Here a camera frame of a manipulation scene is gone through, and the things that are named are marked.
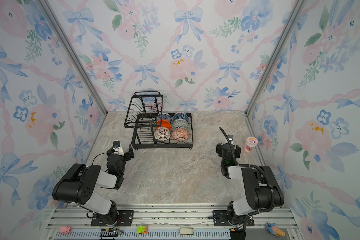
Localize black wire dish rack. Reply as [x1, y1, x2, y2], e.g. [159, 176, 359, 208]
[124, 91, 194, 150]

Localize white brown lattice bowl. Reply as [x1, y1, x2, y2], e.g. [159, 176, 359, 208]
[154, 127, 171, 141]

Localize orange plastic bowl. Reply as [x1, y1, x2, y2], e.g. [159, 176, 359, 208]
[156, 119, 172, 130]

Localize red patterned bowl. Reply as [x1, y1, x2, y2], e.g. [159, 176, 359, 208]
[172, 128, 190, 141]

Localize blue floral bowl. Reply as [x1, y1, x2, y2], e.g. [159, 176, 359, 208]
[156, 113, 172, 123]

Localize green patterned bowl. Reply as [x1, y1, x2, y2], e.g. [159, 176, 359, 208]
[171, 119, 189, 131]

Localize blue triangle pattern bowl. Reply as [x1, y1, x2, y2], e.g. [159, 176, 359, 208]
[173, 112, 189, 122]

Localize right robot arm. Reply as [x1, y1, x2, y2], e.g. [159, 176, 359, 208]
[210, 143, 285, 226]

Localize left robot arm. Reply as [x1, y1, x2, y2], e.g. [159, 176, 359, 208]
[53, 140, 134, 228]

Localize pink yogurt cup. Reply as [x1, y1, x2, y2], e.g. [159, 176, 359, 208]
[243, 137, 258, 154]

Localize green orange small block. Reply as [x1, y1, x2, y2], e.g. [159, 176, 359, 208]
[137, 226, 149, 234]

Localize white small eraser block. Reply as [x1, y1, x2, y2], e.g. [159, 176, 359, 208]
[179, 228, 194, 236]

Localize pink toy pig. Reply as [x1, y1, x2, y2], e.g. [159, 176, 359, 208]
[59, 226, 72, 235]

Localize ice cream cone toy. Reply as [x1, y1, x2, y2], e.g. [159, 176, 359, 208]
[265, 223, 286, 237]

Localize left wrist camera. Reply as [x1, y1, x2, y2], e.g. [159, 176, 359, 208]
[111, 140, 124, 156]

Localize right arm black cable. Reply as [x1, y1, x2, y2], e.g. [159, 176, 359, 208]
[218, 126, 276, 212]

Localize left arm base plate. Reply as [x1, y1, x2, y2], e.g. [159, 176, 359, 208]
[91, 210, 135, 227]

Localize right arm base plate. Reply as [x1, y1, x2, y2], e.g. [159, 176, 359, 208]
[209, 210, 255, 227]

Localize aluminium front rail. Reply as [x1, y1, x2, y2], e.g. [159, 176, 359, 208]
[44, 203, 302, 240]

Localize aluminium corner post right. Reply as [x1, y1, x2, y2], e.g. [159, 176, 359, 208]
[246, 0, 306, 119]

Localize aluminium corner post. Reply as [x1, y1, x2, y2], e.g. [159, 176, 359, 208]
[36, 0, 108, 115]
[246, 0, 306, 119]

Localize aluminium corner post left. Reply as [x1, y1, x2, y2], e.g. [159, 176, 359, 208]
[36, 0, 108, 115]

